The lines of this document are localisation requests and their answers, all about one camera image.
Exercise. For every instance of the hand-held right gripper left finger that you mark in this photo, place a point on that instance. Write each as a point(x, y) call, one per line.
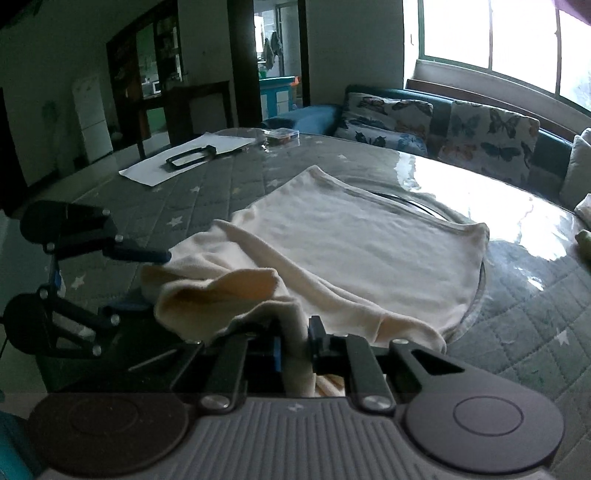
point(277, 354)

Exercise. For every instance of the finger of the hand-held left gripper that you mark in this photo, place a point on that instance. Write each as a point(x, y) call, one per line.
point(122, 310)
point(138, 254)

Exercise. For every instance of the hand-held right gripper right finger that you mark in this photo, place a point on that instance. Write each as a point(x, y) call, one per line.
point(316, 330)

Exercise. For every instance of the cream knit garment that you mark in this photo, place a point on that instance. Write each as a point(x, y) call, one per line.
point(346, 230)

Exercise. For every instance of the hanging clothes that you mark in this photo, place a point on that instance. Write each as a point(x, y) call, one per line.
point(272, 50)

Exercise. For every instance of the white paper sheet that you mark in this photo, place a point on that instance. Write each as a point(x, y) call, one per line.
point(152, 168)

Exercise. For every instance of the white refrigerator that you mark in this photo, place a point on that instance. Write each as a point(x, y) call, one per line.
point(92, 120)

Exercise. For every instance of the dark wooden side table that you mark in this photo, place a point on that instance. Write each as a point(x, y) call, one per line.
point(198, 110)

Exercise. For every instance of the teal object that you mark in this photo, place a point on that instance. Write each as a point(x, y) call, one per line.
point(14, 443)

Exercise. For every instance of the small clear plastic box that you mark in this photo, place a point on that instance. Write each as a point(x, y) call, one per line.
point(280, 134)

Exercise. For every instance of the dark wooden shelf cabinet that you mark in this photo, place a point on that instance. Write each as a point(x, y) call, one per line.
point(134, 64)

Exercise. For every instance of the butterfly print cushion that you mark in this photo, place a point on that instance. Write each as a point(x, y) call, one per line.
point(489, 138)
point(383, 138)
point(392, 110)

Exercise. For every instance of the grey star quilted tablecloth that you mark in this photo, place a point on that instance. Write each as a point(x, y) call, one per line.
point(521, 332)

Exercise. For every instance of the teal cabinet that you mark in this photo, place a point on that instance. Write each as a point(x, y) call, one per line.
point(277, 94)

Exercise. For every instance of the blue sofa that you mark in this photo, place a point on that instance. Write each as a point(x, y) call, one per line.
point(304, 117)

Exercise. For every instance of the green object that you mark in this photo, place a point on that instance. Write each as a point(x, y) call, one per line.
point(584, 241)

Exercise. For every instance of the white cloth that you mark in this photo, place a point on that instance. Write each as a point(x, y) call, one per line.
point(584, 207)

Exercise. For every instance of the white cushion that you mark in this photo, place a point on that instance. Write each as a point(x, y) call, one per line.
point(577, 170)

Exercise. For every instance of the window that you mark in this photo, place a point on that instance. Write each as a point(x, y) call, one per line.
point(489, 37)

